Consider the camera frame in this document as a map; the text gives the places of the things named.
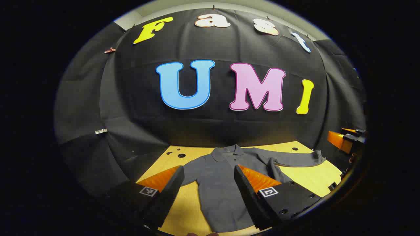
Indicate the red cloth clip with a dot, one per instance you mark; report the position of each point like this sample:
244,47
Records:
110,50

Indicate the black backdrop cloth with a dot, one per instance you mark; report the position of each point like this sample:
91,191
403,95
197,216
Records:
197,127

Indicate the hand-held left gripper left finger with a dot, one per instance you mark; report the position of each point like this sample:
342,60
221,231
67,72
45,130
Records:
170,193

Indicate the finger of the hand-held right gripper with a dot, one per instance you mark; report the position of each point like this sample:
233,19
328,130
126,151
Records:
356,137
338,140

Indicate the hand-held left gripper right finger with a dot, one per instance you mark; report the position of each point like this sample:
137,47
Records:
246,193

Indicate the white cloth clip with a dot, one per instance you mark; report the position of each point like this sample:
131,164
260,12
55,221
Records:
101,131

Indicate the grey long-sleeved shirt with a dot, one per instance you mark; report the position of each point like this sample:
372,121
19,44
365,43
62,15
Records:
216,190

